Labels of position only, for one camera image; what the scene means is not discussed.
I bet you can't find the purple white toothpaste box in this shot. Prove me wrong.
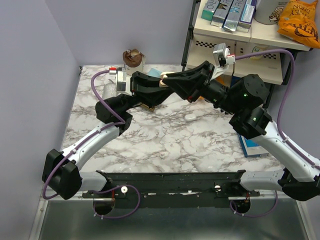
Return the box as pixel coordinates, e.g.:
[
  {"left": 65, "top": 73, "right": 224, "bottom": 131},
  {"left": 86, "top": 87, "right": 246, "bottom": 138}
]
[{"left": 236, "top": 0, "right": 259, "bottom": 33}]

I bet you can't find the silver blue toothpaste box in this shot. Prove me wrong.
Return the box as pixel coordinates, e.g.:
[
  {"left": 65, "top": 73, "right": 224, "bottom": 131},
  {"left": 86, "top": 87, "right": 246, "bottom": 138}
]
[{"left": 223, "top": 0, "right": 246, "bottom": 32}]

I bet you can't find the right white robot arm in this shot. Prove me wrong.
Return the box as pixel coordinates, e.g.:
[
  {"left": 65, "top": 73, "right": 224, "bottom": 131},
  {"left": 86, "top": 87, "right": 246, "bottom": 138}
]
[{"left": 162, "top": 61, "right": 320, "bottom": 201}]

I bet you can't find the white popcorn tub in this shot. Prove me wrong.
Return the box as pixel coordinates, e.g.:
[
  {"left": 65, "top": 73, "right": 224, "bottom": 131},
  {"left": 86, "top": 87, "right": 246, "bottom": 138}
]
[{"left": 254, "top": 0, "right": 289, "bottom": 25}]

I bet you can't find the beige earbud charging case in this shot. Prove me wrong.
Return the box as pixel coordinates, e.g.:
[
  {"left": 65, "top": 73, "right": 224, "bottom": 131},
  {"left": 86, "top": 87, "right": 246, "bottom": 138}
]
[{"left": 159, "top": 71, "right": 176, "bottom": 88}]

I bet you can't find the white earbud charging case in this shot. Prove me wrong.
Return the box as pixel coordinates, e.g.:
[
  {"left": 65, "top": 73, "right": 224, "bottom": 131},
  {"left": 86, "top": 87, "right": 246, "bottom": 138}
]
[{"left": 184, "top": 113, "right": 197, "bottom": 122}]

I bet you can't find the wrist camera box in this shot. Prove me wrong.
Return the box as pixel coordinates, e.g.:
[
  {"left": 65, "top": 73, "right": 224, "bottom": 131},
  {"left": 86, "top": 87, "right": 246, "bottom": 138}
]
[
  {"left": 211, "top": 43, "right": 236, "bottom": 80},
  {"left": 116, "top": 70, "right": 132, "bottom": 96}
]

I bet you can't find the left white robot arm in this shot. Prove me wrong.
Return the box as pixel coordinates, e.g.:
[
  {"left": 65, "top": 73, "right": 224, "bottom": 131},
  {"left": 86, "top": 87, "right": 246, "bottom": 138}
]
[{"left": 42, "top": 68, "right": 173, "bottom": 200}]

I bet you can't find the brown lidded white cup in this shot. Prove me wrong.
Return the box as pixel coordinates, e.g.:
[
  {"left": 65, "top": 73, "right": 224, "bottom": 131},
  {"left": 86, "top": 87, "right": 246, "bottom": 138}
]
[{"left": 122, "top": 48, "right": 146, "bottom": 76}]

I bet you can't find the blue Harry's razor box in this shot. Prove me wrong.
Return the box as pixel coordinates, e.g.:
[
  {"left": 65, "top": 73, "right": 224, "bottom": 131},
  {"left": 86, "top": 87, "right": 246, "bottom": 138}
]
[{"left": 237, "top": 134, "right": 269, "bottom": 158}]

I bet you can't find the blue brown chips bag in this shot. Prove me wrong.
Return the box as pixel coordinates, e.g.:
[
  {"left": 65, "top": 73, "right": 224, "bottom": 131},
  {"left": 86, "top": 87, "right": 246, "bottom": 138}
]
[{"left": 140, "top": 68, "right": 162, "bottom": 113}]

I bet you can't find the grey toothpaste box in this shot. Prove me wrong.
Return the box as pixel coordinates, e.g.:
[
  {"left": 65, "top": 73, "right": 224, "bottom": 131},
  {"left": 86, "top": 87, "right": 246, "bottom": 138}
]
[{"left": 210, "top": 0, "right": 233, "bottom": 28}]

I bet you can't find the orange honey dijon chips bag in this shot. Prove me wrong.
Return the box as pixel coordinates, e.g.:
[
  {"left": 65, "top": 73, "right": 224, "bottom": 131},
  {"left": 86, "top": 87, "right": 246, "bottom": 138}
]
[{"left": 277, "top": 0, "right": 320, "bottom": 49}]

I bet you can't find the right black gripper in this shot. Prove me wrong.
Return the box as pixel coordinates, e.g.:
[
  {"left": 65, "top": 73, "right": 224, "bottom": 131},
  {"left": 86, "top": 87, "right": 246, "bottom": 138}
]
[{"left": 162, "top": 59, "right": 240, "bottom": 115}]

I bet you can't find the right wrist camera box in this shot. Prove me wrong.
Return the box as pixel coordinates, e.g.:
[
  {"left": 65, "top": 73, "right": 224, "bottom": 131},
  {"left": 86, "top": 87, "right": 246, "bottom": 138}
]
[{"left": 211, "top": 43, "right": 236, "bottom": 80}]

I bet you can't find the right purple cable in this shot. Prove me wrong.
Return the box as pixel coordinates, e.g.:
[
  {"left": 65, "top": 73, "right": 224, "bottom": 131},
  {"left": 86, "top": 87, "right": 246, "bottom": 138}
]
[{"left": 229, "top": 49, "right": 320, "bottom": 171}]

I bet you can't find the silver glitter pouch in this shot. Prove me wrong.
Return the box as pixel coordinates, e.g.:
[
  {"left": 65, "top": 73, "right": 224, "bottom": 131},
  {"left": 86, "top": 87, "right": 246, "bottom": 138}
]
[{"left": 102, "top": 79, "right": 118, "bottom": 100}]

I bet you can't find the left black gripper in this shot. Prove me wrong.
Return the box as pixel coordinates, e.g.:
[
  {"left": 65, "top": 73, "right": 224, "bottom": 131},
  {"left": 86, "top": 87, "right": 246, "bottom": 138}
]
[{"left": 116, "top": 71, "right": 174, "bottom": 114}]

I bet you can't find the orange snack bag lower shelf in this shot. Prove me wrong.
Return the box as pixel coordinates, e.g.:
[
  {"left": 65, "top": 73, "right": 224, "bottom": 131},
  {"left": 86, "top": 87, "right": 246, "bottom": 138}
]
[{"left": 199, "top": 76, "right": 229, "bottom": 103}]

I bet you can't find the black frame cream shelf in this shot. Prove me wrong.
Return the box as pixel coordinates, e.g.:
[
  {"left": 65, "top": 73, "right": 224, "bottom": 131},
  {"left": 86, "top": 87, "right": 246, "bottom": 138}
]
[{"left": 181, "top": 0, "right": 310, "bottom": 92}]

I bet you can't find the teal toothpaste box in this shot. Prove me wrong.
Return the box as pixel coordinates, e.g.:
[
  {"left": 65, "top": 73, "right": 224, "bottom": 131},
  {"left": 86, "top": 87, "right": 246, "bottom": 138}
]
[{"left": 201, "top": 0, "right": 220, "bottom": 22}]

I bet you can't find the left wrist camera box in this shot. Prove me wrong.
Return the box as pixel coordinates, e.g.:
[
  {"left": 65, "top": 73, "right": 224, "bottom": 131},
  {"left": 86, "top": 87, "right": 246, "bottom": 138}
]
[{"left": 116, "top": 70, "right": 132, "bottom": 96}]

